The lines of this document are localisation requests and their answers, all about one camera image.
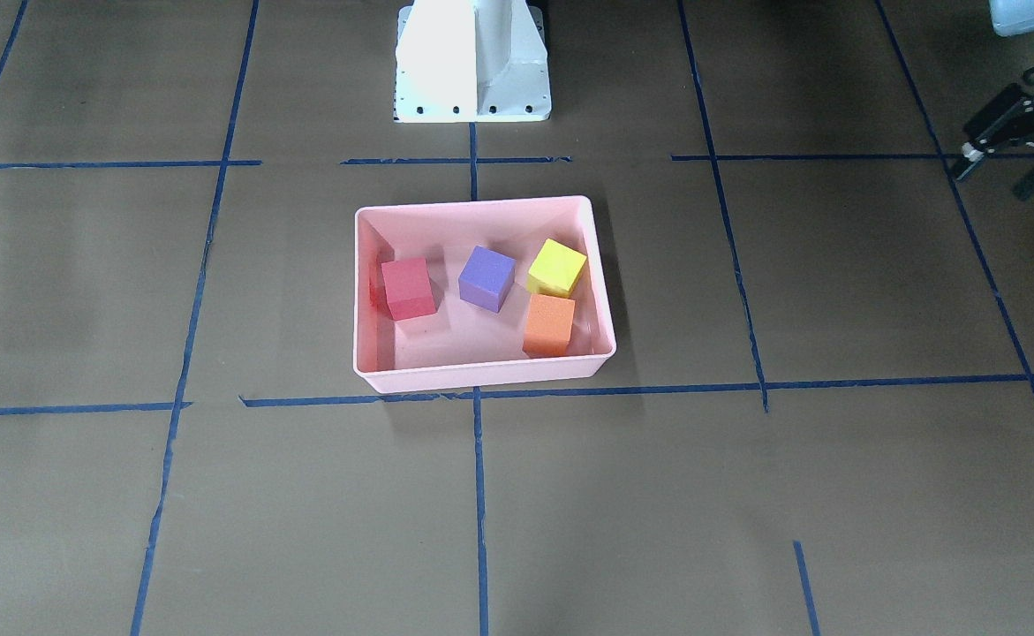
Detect yellow-green foam block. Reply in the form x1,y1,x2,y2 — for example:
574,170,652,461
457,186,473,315
525,238,588,299

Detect orange foam block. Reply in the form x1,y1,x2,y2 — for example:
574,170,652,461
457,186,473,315
522,294,577,357

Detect purple foam block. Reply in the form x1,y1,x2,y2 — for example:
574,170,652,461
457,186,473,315
457,246,517,313

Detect red foam block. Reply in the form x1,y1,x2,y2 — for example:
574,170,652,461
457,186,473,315
381,258,437,321

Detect pink plastic bin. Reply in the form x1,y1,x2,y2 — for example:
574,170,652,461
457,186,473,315
352,196,617,394

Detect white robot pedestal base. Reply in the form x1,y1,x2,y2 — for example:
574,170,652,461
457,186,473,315
393,1,553,124

